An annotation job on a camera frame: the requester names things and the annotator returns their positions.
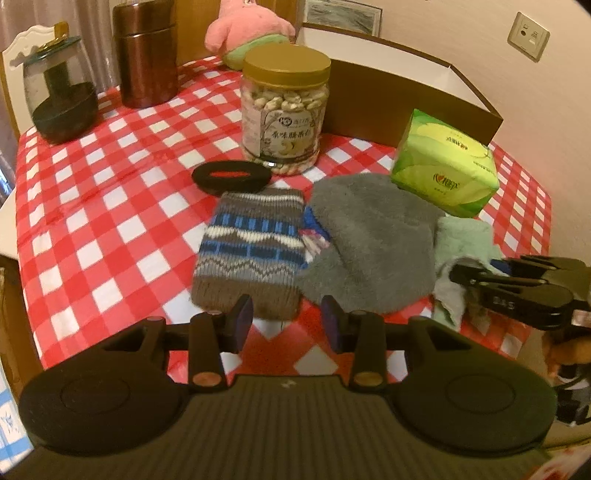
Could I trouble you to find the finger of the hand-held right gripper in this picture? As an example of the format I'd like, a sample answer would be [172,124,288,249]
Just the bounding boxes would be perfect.
[501,255,589,278]
[449,263,578,331]

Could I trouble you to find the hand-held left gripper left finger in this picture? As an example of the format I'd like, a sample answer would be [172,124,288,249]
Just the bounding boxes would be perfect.
[99,294,254,394]

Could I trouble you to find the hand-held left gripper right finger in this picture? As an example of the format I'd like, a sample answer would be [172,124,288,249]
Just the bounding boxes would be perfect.
[322,295,476,394]

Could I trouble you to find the brown patterned knit sock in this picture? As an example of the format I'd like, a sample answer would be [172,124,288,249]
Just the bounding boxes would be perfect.
[191,188,308,321]

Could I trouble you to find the light green cloth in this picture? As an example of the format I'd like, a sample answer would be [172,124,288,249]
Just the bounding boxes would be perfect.
[431,215,509,333]

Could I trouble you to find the grey fluffy cloth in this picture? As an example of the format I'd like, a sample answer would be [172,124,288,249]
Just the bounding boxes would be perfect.
[295,173,446,317]

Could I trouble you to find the black hair band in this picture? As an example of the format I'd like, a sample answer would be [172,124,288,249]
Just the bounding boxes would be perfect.
[191,160,272,195]

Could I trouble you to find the brown cardboard box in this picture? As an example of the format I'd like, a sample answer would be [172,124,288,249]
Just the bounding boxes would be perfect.
[295,22,504,148]

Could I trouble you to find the person's right hand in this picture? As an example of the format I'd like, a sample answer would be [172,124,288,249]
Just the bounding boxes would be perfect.
[544,330,591,377]

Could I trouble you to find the blue patterned small cloth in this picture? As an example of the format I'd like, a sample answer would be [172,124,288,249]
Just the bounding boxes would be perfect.
[300,205,333,266]

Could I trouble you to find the green tissue pack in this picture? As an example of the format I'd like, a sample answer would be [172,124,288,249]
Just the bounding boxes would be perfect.
[390,108,500,217]

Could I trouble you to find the red white checkered tablecloth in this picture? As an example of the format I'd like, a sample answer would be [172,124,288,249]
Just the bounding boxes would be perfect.
[14,55,552,374]

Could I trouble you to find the gold-lidded plastic nut jar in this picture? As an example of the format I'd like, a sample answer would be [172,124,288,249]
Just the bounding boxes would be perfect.
[240,46,332,176]

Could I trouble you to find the blue white checked cloth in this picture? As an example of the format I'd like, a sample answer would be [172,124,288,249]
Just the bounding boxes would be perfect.
[0,364,35,455]

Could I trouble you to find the glass jar with dark base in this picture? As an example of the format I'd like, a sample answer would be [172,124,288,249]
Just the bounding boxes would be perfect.
[22,37,99,145]

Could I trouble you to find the brown metal canister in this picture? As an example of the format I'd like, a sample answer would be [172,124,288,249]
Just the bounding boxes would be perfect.
[112,0,180,109]

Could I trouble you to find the pink starfish plush toy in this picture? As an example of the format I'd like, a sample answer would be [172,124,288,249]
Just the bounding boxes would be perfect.
[204,0,296,70]

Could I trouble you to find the framed picture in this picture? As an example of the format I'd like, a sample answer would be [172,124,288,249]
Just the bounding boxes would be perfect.
[302,0,384,38]

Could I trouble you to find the white wooden chair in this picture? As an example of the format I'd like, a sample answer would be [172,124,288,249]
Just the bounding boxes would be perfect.
[0,25,61,259]

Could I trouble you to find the large beige wall socket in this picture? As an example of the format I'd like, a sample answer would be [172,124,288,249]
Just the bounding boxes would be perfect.
[507,11,551,63]

